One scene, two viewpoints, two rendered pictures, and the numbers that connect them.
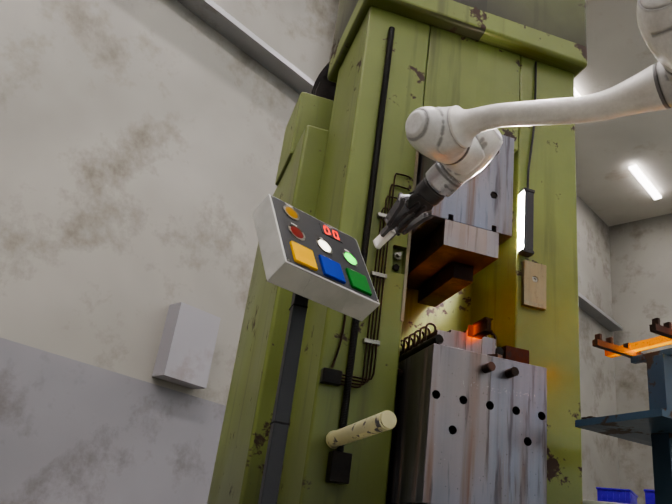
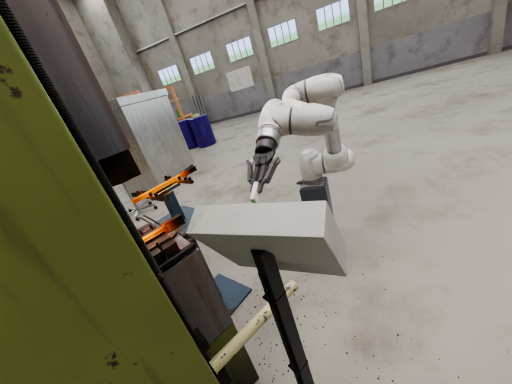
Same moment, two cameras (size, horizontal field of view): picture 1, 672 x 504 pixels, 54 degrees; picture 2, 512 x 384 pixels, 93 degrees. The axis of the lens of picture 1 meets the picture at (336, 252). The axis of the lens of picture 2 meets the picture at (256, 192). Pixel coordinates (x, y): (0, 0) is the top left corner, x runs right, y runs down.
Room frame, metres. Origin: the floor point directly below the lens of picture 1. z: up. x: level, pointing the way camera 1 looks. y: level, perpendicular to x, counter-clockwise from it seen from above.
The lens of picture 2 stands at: (1.91, 0.56, 1.45)
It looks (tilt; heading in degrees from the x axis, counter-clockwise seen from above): 24 degrees down; 249
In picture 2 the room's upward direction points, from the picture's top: 17 degrees counter-clockwise
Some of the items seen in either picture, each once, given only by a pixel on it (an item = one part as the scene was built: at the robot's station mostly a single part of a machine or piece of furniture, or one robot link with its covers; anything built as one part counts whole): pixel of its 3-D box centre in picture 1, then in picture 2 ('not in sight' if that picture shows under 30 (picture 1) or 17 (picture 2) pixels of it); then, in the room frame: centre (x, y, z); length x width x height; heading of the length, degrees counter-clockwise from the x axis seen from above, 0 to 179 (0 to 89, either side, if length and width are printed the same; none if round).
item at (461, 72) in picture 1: (449, 116); not in sight; (2.33, -0.40, 2.06); 0.44 x 0.41 x 0.47; 14
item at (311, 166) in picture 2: not in sight; (311, 163); (0.86, -0.91, 0.77); 0.18 x 0.16 x 0.22; 135
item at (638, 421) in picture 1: (666, 432); (180, 221); (1.89, -1.01, 0.75); 0.40 x 0.30 x 0.02; 113
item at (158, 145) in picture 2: not in sight; (143, 143); (1.85, -5.11, 0.89); 1.39 x 1.09 x 1.78; 46
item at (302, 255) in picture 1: (302, 256); not in sight; (1.59, 0.08, 1.01); 0.07 x 0.05 x 0.07; 129
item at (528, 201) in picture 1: (530, 149); not in sight; (2.16, -0.69, 1.83); 0.07 x 0.04 x 0.90; 104
